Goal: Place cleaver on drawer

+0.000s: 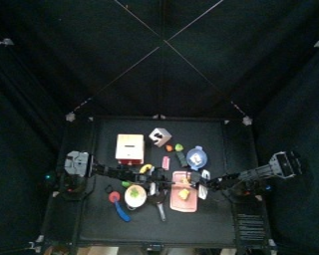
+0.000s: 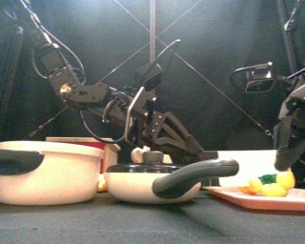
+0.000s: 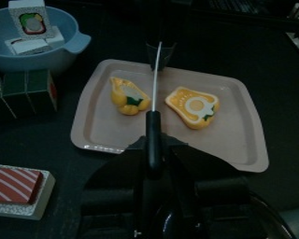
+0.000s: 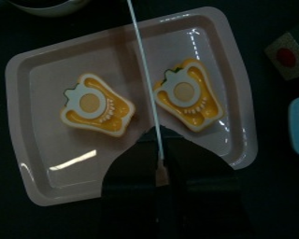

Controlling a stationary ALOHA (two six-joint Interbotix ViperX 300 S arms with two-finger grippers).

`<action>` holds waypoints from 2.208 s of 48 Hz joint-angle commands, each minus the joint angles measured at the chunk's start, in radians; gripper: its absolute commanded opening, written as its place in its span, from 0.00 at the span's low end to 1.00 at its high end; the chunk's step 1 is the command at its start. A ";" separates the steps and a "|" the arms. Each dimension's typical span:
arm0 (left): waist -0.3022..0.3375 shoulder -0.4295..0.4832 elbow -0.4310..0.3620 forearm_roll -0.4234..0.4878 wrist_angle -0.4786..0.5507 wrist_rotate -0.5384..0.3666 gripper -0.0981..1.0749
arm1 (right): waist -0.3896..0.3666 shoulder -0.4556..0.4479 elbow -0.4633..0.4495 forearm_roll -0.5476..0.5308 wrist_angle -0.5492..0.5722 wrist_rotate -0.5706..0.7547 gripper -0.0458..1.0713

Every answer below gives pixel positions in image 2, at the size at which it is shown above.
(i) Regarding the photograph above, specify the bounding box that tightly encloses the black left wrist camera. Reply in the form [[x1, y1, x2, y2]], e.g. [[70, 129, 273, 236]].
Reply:
[[133, 62, 165, 92]]

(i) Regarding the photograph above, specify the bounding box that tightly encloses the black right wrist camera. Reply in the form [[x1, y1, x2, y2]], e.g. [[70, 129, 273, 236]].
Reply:
[[244, 62, 277, 93]]

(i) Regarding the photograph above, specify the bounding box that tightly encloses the black right camera cable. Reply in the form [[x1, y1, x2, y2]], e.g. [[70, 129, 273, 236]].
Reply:
[[229, 65, 257, 91]]

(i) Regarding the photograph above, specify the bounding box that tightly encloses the orange toy fruit piece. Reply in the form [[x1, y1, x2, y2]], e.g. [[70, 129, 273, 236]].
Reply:
[[236, 185, 257, 195]]

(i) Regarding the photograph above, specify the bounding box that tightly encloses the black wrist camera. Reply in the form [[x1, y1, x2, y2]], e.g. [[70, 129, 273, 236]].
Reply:
[[133, 62, 165, 92], [244, 62, 277, 93]]

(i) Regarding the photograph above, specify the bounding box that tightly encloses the metal frame pole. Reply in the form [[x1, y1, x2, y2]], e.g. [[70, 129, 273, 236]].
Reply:
[[149, 0, 157, 63]]

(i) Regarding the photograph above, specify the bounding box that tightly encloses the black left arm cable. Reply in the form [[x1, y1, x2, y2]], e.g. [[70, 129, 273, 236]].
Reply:
[[29, 18, 89, 86]]

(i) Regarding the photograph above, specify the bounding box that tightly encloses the black pan lid with knob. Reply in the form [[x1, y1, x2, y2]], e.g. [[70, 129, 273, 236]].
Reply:
[[105, 150, 184, 174]]

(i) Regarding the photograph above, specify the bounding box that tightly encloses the pink plastic tray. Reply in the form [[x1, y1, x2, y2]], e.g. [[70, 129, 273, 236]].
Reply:
[[202, 186, 305, 214]]

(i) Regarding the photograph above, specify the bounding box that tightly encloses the large yellow toy lemon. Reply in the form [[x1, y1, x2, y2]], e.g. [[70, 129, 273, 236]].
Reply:
[[276, 171, 297, 191]]

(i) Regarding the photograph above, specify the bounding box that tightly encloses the small cream pan grey handle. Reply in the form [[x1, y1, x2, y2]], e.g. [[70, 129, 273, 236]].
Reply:
[[102, 158, 240, 205]]

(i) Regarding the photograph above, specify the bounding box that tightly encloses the small yellow toy fruit piece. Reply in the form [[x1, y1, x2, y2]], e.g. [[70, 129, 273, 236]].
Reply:
[[248, 176, 264, 193]]

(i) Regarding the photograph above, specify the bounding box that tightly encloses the large cream pot dark handle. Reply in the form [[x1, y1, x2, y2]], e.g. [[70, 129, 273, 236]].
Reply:
[[0, 140, 105, 206]]

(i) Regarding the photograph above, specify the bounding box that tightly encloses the round yellow toy fruit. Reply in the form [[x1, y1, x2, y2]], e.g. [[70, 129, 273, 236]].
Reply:
[[261, 182, 289, 198]]

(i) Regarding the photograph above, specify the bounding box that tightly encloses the dark frame pole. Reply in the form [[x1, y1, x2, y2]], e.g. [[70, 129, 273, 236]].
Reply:
[[276, 0, 299, 74]]

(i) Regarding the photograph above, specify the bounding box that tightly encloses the green toy leaf piece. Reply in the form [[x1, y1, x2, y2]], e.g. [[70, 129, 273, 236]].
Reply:
[[257, 173, 280, 185]]

